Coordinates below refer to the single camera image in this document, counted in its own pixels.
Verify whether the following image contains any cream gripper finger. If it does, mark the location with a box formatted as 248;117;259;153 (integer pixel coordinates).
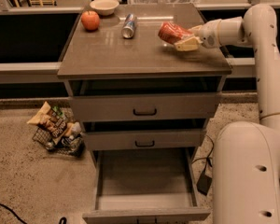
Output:
189;25;202;35
174;36;202;51

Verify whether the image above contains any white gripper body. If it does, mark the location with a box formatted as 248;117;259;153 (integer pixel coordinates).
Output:
198;20;221;49

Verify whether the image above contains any red coke can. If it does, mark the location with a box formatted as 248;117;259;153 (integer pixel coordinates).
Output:
158;21;193;45

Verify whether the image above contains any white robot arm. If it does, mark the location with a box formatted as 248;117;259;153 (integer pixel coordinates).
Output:
177;4;280;224

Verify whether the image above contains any silver blue soda can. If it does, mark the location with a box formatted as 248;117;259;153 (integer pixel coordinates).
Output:
121;14;137;39

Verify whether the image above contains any grey drawer cabinet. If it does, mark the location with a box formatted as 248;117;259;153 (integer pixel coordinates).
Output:
57;3;233;224

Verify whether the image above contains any top grey drawer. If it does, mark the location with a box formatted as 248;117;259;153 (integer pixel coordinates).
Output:
68;77;223;123

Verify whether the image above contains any grey drawer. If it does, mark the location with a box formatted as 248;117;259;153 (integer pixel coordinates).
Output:
83;119;206;150
83;147;210;224
68;77;223;123

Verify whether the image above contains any middle grey drawer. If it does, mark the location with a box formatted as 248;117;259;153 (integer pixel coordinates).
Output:
83;119;206;150

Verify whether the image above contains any bottom grey drawer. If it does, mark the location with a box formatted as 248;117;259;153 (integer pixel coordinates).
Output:
83;147;210;224

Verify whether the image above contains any white bowl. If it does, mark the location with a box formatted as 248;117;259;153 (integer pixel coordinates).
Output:
90;0;119;16

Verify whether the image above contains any red apple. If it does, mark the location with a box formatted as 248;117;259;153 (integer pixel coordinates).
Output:
81;10;100;31

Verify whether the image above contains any black flat power adapter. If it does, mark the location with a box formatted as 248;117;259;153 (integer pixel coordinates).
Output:
197;167;212;195

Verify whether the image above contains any yellow brown chip bag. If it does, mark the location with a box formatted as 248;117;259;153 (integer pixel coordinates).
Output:
27;102;73;144

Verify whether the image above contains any black cable on floor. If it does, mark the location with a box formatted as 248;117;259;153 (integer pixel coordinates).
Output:
191;134;216;168

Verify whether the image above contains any wire basket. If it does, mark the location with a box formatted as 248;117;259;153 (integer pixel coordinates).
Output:
33;109;84;157

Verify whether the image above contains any black cable left floor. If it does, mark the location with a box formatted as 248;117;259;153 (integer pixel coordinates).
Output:
0;192;68;224

